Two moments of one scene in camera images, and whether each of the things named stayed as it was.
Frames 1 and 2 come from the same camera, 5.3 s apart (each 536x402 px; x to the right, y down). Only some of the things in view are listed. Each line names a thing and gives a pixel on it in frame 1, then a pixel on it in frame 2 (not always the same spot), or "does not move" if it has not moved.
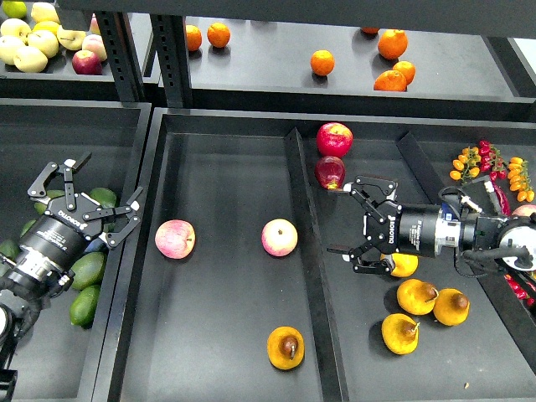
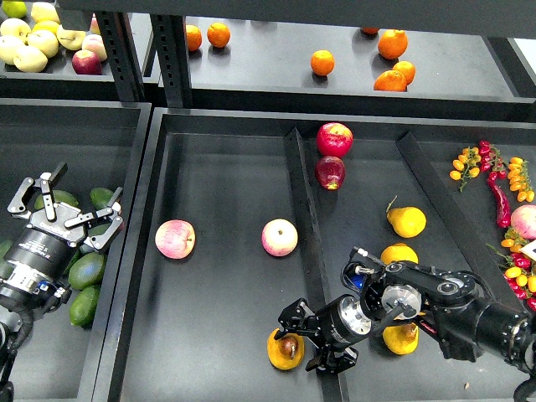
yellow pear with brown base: x=286 y=347 does not move
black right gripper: x=389 y=226 -> x=337 y=325
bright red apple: x=334 y=139 does not move
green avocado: x=9 y=249 does not move
